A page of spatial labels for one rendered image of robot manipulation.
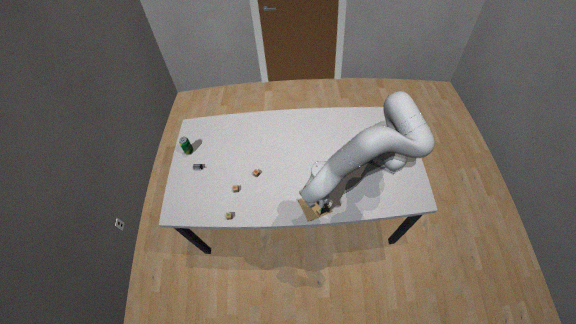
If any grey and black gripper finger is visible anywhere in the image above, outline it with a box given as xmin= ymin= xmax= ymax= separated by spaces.
xmin=321 ymin=203 xmax=330 ymax=214

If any tan square mat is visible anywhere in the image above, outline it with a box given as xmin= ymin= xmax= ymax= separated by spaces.
xmin=298 ymin=198 xmax=332 ymax=222

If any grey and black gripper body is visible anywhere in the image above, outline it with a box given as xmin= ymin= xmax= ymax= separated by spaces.
xmin=316 ymin=195 xmax=330 ymax=208

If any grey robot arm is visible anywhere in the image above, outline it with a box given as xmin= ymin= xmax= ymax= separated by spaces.
xmin=299 ymin=91 xmax=435 ymax=209

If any green and yellow striped drink can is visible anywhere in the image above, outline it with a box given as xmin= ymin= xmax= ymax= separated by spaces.
xmin=179 ymin=137 xmax=193 ymax=155

